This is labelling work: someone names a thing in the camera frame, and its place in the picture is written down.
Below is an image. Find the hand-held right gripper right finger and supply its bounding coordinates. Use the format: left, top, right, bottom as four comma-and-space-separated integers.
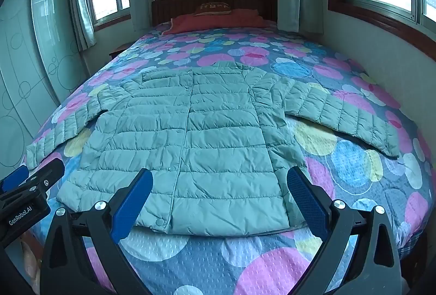
287, 166, 403, 295

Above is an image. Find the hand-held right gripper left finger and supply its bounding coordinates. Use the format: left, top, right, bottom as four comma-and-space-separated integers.
40, 168, 154, 295

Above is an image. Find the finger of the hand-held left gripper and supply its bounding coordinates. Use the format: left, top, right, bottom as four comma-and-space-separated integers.
0, 158, 66, 199
0, 165, 31, 192

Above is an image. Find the green quilted puffer jacket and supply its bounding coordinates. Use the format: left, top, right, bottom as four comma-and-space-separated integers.
25, 61, 401, 236

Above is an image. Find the circle-patterned bedspread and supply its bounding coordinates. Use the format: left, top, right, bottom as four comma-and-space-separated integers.
20, 23, 436, 295

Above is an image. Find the glass-door wardrobe with circles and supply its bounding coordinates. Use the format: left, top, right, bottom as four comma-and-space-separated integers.
0, 0, 90, 176

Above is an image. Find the dark wooden nightstand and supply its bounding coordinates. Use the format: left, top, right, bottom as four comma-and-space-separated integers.
109, 43, 132, 60

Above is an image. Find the red pillow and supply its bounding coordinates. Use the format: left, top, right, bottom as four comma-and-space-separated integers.
162, 8, 273, 34

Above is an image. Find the dark wooden headboard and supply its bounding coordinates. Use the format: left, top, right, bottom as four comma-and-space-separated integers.
152, 0, 278, 26

